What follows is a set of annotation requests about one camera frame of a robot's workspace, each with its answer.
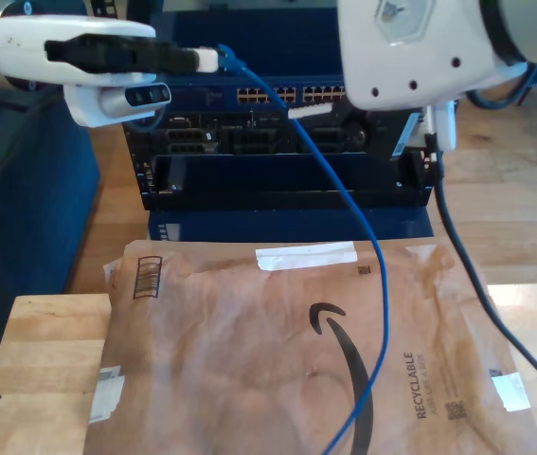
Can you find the black rack server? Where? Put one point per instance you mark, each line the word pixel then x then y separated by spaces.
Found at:
pixel 249 137

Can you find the dark blue base box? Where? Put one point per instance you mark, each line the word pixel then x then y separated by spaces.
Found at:
pixel 273 225

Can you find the long white tape strip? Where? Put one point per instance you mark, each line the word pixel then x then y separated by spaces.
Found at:
pixel 306 256

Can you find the blue couch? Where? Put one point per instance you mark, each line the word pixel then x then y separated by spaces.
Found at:
pixel 36 237

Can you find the small white tape piece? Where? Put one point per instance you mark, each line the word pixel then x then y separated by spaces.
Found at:
pixel 509 391

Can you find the brown packing paper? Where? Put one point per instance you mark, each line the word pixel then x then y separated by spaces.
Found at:
pixel 249 379

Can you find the white paper label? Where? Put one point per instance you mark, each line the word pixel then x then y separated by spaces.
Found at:
pixel 107 398

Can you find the blue network switch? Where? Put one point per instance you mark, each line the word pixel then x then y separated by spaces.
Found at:
pixel 258 38

